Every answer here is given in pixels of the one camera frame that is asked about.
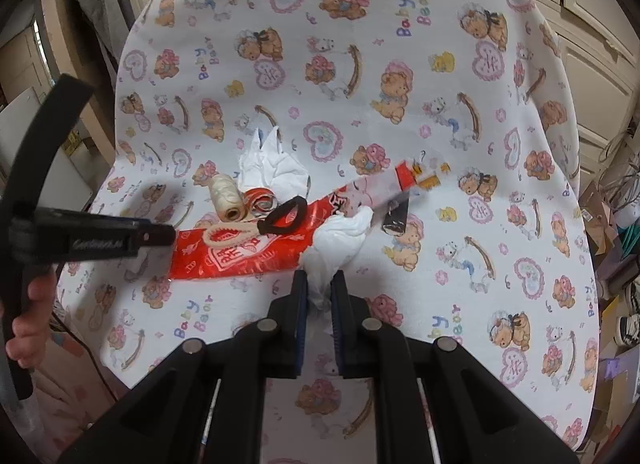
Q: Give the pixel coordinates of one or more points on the white tissue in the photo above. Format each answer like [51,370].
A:
[335,239]
[272,164]

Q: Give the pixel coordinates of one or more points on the bear print cloth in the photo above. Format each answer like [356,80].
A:
[390,44]

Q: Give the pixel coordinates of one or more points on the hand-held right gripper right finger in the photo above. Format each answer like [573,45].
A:
[338,324]

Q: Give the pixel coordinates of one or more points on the cream twine spool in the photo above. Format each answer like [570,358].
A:
[224,196]

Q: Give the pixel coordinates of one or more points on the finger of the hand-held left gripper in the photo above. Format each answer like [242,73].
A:
[157,235]

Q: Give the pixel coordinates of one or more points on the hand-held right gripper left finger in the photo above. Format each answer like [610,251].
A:
[300,314]

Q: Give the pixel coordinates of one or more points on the person's left hand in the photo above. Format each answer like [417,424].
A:
[40,299]

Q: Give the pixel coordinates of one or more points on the black white shoe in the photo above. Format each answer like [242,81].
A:
[631,330]

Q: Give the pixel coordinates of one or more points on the red white ribbon roll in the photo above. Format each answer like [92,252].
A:
[260,201]

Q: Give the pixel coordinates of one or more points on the cardboard box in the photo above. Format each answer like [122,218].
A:
[597,224]

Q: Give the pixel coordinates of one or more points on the red plastic wrapper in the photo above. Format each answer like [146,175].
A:
[220,261]

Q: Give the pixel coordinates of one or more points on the orange red small wrapper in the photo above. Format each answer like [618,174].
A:
[425,175]

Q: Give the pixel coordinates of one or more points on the beige panelled cabinet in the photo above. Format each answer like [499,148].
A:
[590,29]

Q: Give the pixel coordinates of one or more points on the white board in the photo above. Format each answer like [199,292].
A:
[30,114]

